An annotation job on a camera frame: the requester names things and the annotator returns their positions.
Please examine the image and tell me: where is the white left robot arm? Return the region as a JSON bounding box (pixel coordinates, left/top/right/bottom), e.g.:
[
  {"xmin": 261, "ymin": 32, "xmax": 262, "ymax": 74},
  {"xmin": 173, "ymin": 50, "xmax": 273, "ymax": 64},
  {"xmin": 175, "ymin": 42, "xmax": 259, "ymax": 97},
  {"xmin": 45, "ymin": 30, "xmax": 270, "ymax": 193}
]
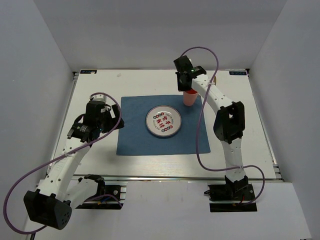
[{"xmin": 23, "ymin": 99, "xmax": 124, "ymax": 230}]

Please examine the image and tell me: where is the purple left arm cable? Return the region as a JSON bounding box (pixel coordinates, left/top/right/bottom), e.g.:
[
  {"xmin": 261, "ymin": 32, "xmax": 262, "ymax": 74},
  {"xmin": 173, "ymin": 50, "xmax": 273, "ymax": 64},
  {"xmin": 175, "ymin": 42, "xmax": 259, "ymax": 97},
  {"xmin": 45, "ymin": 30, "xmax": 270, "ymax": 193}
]
[{"xmin": 4, "ymin": 92, "xmax": 123, "ymax": 234}]

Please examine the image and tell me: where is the red plastic cup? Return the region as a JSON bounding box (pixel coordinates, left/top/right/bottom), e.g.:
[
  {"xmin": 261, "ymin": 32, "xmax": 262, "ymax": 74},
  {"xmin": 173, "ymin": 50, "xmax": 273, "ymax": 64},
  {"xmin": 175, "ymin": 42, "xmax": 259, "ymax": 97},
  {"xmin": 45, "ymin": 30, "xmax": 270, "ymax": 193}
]
[{"xmin": 183, "ymin": 89, "xmax": 198, "ymax": 107}]

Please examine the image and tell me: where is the blue corner label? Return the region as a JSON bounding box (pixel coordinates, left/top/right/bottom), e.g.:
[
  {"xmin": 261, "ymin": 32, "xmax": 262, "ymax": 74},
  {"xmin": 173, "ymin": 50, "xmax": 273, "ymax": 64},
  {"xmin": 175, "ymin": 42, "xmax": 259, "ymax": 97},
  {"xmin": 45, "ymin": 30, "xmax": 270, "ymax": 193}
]
[
  {"xmin": 79, "ymin": 69, "xmax": 97, "ymax": 75},
  {"xmin": 229, "ymin": 71, "xmax": 247, "ymax": 76}
]

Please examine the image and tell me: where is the blue cloth napkin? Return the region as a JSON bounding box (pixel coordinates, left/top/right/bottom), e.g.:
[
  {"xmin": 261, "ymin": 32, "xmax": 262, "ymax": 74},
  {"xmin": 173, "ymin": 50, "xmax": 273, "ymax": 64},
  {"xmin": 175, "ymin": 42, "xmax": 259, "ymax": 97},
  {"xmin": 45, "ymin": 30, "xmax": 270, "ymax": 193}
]
[{"xmin": 116, "ymin": 95, "xmax": 202, "ymax": 156}]

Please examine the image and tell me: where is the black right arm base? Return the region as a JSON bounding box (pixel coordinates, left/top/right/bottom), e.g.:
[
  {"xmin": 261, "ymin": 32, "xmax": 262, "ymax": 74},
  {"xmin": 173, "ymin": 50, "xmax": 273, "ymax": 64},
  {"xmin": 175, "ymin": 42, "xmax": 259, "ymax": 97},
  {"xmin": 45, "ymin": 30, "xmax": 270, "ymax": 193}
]
[{"xmin": 204, "ymin": 184, "xmax": 258, "ymax": 213}]

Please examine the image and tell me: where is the left blue corner label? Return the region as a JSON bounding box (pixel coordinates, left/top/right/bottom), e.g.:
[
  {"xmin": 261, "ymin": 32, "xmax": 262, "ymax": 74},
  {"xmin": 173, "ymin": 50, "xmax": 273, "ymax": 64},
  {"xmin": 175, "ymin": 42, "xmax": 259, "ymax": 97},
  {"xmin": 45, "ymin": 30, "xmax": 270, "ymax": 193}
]
[{"xmin": 79, "ymin": 69, "xmax": 97, "ymax": 75}]

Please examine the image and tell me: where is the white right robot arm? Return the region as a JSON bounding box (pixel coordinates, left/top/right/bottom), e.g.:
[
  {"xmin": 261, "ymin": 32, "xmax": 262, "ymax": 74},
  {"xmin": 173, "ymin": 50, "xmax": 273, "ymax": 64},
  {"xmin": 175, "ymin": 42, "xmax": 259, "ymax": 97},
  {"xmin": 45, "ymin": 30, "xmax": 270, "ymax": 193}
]
[{"xmin": 173, "ymin": 55, "xmax": 249, "ymax": 201}]

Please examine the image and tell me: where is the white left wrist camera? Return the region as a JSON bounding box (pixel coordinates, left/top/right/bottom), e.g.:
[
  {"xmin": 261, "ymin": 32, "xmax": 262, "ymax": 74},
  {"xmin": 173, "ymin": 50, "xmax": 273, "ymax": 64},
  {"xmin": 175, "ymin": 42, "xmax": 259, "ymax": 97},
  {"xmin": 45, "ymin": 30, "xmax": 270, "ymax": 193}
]
[{"xmin": 89, "ymin": 94, "xmax": 107, "ymax": 104}]

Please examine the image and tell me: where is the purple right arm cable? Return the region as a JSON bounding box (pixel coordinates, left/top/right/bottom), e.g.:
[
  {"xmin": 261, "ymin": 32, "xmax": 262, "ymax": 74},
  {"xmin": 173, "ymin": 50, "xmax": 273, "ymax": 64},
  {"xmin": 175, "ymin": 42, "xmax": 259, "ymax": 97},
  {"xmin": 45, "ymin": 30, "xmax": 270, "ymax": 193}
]
[{"xmin": 179, "ymin": 46, "xmax": 266, "ymax": 206}]

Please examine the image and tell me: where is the right blue corner label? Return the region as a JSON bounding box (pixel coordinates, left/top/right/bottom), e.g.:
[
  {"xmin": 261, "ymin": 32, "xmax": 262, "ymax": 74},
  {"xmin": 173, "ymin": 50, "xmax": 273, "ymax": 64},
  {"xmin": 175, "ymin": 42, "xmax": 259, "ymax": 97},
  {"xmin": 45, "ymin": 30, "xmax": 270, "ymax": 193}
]
[{"xmin": 229, "ymin": 71, "xmax": 247, "ymax": 76}]

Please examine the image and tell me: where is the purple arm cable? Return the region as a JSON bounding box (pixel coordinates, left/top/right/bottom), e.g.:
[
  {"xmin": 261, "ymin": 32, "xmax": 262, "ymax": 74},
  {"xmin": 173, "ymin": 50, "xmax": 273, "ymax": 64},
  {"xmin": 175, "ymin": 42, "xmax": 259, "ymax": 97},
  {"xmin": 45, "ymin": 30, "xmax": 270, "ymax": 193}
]
[
  {"xmin": 179, "ymin": 46, "xmax": 266, "ymax": 206},
  {"xmin": 4, "ymin": 92, "xmax": 123, "ymax": 234}
]

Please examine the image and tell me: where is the white patterned plate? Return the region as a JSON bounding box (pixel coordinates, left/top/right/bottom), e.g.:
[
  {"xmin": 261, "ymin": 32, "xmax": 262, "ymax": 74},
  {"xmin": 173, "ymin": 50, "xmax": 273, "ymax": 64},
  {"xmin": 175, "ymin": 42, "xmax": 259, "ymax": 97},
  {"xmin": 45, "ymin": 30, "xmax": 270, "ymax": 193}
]
[{"xmin": 145, "ymin": 105, "xmax": 182, "ymax": 138}]

